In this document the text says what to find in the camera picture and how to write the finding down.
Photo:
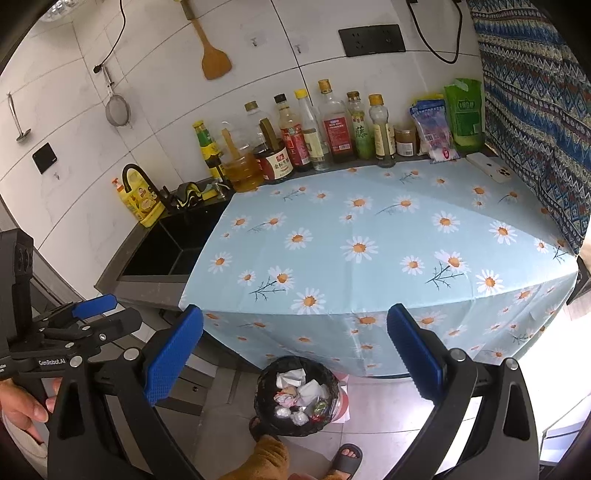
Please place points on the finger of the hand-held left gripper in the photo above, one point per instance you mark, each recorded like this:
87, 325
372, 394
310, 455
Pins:
94, 304
111, 327

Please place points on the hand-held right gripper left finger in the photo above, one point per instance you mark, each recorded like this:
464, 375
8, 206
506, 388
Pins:
173, 355

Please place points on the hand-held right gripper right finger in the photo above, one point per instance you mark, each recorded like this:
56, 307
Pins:
415, 355

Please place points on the bin with black liner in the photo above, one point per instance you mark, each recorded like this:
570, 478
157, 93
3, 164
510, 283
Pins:
268, 369

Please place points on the large white tissue wad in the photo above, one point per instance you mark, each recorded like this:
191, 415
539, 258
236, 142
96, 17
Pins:
314, 392

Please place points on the red green snack wrapper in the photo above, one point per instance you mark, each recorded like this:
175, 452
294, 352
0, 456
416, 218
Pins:
318, 410

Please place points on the white towel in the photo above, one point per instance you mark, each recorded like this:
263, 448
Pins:
290, 378

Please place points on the small white tissue ball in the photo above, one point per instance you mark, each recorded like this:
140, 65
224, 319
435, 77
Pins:
300, 418

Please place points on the person's left hand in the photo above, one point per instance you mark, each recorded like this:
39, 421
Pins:
21, 401

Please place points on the grey kitchen cabinet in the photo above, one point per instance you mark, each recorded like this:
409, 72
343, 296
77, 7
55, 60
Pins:
217, 378

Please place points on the black kitchen sink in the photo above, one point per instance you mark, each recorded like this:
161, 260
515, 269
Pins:
157, 249

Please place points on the black slipper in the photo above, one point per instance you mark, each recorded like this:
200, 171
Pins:
256, 427
344, 459

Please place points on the yellow dish soap bottle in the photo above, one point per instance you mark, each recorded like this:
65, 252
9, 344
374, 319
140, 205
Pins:
138, 203

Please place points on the blue daisy tablecloth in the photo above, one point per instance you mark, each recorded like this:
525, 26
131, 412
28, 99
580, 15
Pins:
392, 230

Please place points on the black faucet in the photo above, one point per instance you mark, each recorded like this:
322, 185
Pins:
147, 182

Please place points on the brown fleece trousers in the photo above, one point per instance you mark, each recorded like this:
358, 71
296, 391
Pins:
258, 461

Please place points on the yellow black cloth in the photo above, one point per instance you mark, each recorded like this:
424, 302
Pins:
187, 196

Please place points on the yellow green sponge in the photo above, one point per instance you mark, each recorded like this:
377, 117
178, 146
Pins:
210, 191

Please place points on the metal ladle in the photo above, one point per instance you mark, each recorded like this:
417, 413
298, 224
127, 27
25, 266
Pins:
16, 120

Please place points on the small metal sink fixture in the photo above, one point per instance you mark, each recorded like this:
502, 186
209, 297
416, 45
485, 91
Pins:
224, 190

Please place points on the dark bottle yellow green label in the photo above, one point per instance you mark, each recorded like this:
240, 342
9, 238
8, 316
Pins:
207, 150

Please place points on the metal mesh strainer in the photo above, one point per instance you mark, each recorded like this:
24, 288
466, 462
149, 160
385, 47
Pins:
117, 110

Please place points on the white phone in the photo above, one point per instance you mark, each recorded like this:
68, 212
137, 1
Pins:
489, 167

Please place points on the small brown jar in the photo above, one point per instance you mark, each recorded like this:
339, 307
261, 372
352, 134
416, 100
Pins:
405, 143

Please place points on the dark soy sauce jug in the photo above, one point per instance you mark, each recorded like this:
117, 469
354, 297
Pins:
277, 166

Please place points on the pale label bottle yellow cap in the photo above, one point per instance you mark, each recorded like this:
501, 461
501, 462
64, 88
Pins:
382, 138

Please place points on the blue white plastic packet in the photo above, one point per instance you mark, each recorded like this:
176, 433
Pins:
431, 129

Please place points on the green label oil bottle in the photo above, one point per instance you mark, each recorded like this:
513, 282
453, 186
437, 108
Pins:
361, 134

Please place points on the clear bottle gold cap red label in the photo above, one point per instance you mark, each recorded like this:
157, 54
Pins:
337, 134

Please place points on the clear vinegar bottle cream label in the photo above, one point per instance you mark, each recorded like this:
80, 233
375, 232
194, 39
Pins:
314, 143

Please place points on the dark sauce bottle red label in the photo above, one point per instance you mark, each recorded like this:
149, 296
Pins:
295, 143

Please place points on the green plastic packet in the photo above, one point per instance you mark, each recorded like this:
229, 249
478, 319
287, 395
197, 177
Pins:
464, 115

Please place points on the blue patterned curtain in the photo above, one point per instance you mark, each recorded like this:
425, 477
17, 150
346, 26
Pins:
535, 115

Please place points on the wooden spatula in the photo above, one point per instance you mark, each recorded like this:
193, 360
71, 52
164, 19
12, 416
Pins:
216, 60

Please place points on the small black wall switch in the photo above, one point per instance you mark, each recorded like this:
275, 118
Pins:
45, 158

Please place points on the black wall outlet panel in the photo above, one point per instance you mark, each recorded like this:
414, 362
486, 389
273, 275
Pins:
371, 40

